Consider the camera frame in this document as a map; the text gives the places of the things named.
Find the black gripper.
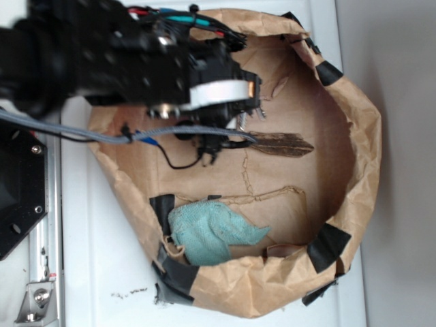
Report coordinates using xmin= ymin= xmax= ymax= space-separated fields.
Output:
xmin=148 ymin=39 xmax=263 ymax=168

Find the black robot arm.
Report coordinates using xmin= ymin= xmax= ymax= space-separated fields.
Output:
xmin=1 ymin=1 xmax=261 ymax=158

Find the dark wood bark piece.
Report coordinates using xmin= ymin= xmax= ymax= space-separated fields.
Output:
xmin=249 ymin=131 xmax=314 ymax=158

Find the teal knitted cloth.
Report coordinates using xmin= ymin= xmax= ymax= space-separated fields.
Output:
xmin=168 ymin=200 xmax=270 ymax=266

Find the brown paper bag bin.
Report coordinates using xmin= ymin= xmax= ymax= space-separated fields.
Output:
xmin=91 ymin=9 xmax=382 ymax=318

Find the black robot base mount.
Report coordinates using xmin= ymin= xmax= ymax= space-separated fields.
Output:
xmin=1 ymin=121 xmax=47 ymax=260

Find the grey braided cable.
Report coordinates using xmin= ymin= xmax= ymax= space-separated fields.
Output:
xmin=0 ymin=108 xmax=258 ymax=146

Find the aluminium frame rail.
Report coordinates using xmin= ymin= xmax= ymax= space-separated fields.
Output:
xmin=13 ymin=132 xmax=65 ymax=326

